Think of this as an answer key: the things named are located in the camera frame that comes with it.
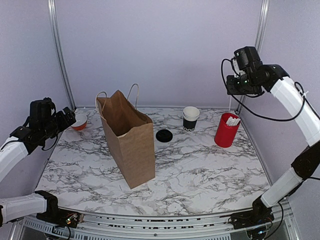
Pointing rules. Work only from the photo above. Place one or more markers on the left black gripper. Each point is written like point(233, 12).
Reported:
point(64, 123)

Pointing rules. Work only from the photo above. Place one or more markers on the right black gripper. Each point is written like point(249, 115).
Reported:
point(231, 89)

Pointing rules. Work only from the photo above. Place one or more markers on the stack of black paper cups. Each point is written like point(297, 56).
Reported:
point(190, 118)

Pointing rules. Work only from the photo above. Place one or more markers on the brown paper bag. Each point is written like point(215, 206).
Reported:
point(129, 134)

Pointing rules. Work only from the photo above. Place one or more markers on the stack of black cup lids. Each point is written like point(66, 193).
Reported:
point(164, 136)

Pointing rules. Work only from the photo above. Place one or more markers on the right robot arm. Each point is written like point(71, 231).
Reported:
point(255, 78)

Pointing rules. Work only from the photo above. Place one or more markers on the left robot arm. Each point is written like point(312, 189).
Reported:
point(44, 122)

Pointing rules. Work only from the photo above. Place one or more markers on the orange and white bowl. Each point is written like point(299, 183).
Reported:
point(80, 122)

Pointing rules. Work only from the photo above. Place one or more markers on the white sugar packets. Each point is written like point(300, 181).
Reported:
point(232, 121)

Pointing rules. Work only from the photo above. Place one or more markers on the red cup with sugar packets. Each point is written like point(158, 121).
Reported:
point(225, 134)

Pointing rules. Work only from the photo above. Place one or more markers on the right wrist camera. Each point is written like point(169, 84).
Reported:
point(234, 66)

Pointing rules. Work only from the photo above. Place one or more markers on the right aluminium frame post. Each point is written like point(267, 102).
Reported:
point(262, 23)

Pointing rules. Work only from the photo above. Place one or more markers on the aluminium frame post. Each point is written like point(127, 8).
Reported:
point(59, 52)
point(262, 23)

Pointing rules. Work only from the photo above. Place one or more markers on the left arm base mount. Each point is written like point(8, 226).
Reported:
point(56, 215)

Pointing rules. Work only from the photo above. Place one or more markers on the front aluminium rail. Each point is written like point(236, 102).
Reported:
point(280, 225)

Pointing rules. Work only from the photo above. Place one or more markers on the left aluminium frame post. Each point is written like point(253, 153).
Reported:
point(59, 52)

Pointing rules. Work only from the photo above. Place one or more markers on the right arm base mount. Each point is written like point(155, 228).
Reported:
point(259, 214)

